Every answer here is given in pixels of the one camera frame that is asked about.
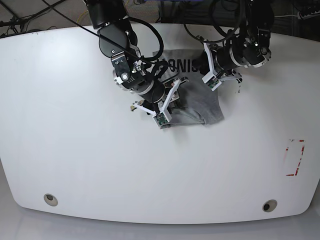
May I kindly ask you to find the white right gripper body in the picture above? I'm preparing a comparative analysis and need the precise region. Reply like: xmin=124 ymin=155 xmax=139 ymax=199
xmin=130 ymin=77 xmax=189 ymax=123

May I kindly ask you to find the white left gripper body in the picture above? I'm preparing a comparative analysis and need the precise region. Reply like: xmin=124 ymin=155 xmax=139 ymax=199
xmin=202 ymin=43 xmax=243 ymax=84

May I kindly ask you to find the grey T-shirt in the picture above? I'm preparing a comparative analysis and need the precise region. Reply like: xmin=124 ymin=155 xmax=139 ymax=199
xmin=160 ymin=49 xmax=224 ymax=129

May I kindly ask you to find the red tape rectangle marking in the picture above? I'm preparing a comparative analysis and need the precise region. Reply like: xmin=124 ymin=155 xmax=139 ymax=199
xmin=283 ymin=139 xmax=306 ymax=177

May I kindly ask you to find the white power strip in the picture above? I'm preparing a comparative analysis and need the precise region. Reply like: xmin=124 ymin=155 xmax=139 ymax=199
xmin=297 ymin=4 xmax=320 ymax=20

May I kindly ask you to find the black tripod stand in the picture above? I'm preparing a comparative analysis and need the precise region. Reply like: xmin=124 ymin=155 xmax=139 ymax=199
xmin=0 ymin=0 xmax=66 ymax=38

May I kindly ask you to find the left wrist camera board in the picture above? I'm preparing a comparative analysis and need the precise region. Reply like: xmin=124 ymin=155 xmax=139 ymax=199
xmin=206 ymin=77 xmax=222 ymax=91

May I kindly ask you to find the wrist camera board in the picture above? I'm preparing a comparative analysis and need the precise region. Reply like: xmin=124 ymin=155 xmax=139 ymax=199
xmin=206 ymin=77 xmax=222 ymax=91
xmin=153 ymin=113 xmax=168 ymax=128

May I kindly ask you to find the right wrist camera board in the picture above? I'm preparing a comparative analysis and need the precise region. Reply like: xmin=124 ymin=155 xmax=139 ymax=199
xmin=153 ymin=113 xmax=168 ymax=128

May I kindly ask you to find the right table cable grommet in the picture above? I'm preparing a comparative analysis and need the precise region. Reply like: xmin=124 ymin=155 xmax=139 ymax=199
xmin=262 ymin=199 xmax=278 ymax=213

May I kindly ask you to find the table cable grommet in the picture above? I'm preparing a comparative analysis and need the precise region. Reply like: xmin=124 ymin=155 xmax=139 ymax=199
xmin=43 ymin=193 xmax=58 ymax=207
xmin=262 ymin=199 xmax=278 ymax=213

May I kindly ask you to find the left table cable grommet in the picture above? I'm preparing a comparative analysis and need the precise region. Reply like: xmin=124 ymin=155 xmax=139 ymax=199
xmin=43 ymin=193 xmax=58 ymax=207

